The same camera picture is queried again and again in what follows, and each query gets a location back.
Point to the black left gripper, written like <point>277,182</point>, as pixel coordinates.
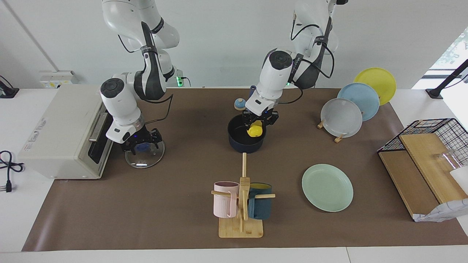
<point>261,114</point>

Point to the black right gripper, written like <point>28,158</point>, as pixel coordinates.
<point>140,136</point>

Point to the yellow lemon toy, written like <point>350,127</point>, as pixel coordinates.
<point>255,130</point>

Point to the glass lid with blue knob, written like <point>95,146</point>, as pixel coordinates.
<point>146,160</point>

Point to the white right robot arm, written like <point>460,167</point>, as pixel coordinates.
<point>120,102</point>

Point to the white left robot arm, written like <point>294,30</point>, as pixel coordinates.
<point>274,76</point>

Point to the dark blue pot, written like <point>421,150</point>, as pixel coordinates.
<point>245,146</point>

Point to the wooden plate rack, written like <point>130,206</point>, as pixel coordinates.
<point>338,138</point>

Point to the grey plate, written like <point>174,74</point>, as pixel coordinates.
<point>342,118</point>

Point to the green plate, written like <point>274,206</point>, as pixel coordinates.
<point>327,188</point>

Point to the light blue plate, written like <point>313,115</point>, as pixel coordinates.
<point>360,98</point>

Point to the yellow plate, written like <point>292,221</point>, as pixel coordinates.
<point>378,80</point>

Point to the small blue kitchen timer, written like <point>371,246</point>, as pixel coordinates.
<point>240,105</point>

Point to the brown table mat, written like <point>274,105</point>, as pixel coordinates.
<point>164,204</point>

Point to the green lit base box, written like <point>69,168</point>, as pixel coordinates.
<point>180,81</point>

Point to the cream toaster oven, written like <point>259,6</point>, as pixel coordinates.
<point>62,135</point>

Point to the dark teal mug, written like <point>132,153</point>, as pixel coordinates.
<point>260,208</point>

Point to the pink ribbed mug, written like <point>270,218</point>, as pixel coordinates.
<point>223,204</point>

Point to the wooden mug tree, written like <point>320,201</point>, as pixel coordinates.
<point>241,228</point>

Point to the black table clamp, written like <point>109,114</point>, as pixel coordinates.
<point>9,93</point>

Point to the dark wooden board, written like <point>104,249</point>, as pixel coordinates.
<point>406,182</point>

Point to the light wooden board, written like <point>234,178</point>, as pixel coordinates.
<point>427,160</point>

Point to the clear glass cup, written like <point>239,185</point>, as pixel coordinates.
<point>448,159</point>

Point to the bright window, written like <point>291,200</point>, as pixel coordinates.
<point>453,51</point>

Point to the white patterned cloth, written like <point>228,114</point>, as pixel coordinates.
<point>446,212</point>

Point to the white translucent cup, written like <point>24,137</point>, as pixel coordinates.
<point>461,179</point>

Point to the white wall socket box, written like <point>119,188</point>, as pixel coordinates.
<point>55,80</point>

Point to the black camera stand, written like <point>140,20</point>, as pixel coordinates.
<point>435,93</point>

